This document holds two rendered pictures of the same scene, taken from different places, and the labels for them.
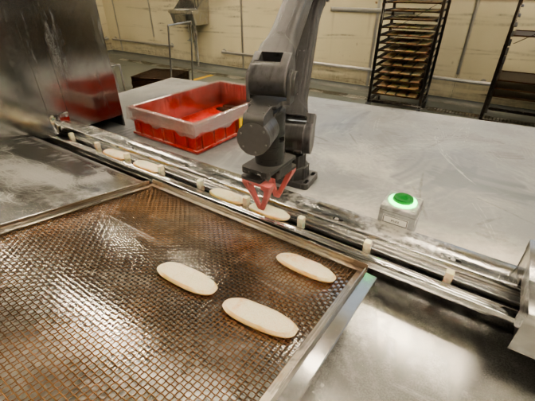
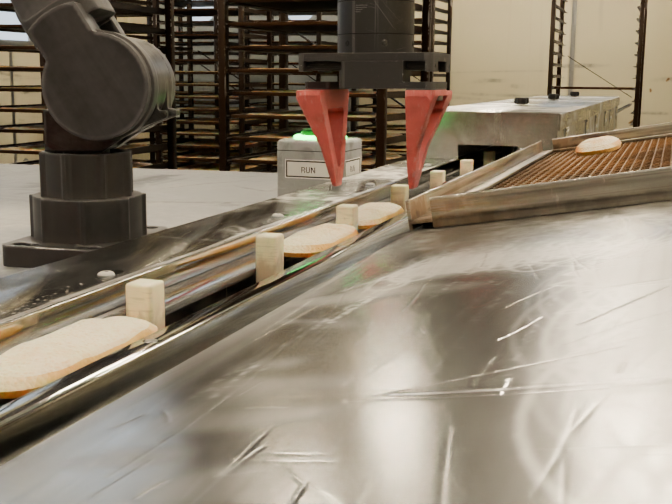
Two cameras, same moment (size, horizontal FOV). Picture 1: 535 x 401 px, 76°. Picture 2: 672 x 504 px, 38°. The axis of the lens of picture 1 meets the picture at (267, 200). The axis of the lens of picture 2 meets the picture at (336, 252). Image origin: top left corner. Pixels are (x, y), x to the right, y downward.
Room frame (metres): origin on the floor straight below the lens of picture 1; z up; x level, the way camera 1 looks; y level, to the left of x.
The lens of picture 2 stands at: (0.83, 0.70, 0.96)
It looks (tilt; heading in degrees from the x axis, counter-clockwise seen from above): 10 degrees down; 255
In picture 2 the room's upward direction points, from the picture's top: 1 degrees clockwise
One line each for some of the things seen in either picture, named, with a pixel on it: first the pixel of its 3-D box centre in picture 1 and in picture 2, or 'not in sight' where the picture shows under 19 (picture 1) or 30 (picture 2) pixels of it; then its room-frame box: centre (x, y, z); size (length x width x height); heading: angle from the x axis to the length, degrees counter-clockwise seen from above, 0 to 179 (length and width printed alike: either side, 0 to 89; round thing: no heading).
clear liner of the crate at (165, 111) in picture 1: (210, 110); not in sight; (1.25, 0.21, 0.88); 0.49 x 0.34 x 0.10; 145
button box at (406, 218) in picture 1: (396, 223); (322, 191); (0.58, -0.27, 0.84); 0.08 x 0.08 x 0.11; 56
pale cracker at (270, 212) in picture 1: (268, 210); (373, 212); (0.61, 0.00, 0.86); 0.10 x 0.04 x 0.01; 57
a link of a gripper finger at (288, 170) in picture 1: (273, 180); (354, 124); (0.62, -0.01, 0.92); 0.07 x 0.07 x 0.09; 56
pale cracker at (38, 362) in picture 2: (146, 165); (73, 346); (0.83, 0.33, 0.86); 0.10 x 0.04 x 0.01; 56
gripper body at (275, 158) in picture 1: (269, 151); (375, 28); (0.61, 0.00, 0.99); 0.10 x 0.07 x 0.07; 146
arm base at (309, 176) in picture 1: (292, 165); (88, 203); (0.82, -0.07, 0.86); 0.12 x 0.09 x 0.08; 62
